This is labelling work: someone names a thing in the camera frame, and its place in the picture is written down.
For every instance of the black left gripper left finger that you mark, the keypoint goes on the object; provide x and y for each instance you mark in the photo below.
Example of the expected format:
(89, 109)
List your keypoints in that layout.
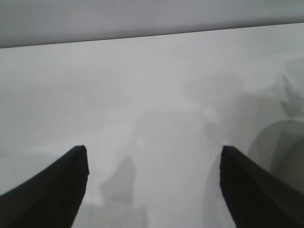
(47, 194)

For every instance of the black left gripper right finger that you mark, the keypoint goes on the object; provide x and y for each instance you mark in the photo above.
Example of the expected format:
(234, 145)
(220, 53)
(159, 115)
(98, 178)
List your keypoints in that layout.
(251, 194)

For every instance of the translucent plastic measuring cup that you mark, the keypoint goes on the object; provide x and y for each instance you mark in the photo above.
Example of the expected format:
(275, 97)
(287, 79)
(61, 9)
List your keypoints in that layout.
(285, 142)

